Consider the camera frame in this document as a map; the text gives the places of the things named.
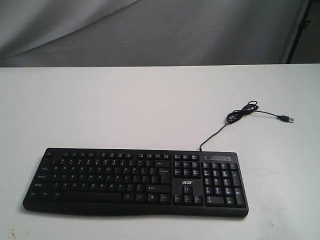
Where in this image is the black acer keyboard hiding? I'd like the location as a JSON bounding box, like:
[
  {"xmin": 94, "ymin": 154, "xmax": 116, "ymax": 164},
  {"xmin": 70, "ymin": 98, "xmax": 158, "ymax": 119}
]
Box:
[{"xmin": 23, "ymin": 148, "xmax": 249, "ymax": 218}]

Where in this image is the grey backdrop cloth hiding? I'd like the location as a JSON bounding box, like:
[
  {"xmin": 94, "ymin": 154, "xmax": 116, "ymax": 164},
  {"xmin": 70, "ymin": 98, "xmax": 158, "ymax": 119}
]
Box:
[{"xmin": 0, "ymin": 0, "xmax": 311, "ymax": 67}]

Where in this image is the black stand pole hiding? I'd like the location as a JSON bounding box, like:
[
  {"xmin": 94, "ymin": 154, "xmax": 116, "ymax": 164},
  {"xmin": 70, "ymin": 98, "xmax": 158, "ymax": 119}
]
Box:
[{"xmin": 285, "ymin": 0, "xmax": 314, "ymax": 64}]

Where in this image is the black USB cable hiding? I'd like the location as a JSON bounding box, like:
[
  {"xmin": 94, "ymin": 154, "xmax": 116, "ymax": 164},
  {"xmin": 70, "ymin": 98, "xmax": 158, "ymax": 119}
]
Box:
[{"xmin": 199, "ymin": 100, "xmax": 295, "ymax": 152}]

